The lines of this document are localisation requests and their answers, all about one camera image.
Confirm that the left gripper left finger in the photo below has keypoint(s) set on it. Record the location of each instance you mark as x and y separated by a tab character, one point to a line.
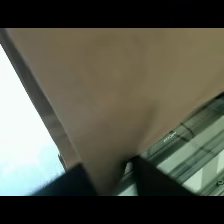
71	182

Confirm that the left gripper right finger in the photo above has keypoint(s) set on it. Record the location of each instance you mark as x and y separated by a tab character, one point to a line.
153	181

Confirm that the brown garment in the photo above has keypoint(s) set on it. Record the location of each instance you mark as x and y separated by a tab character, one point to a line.
113	86

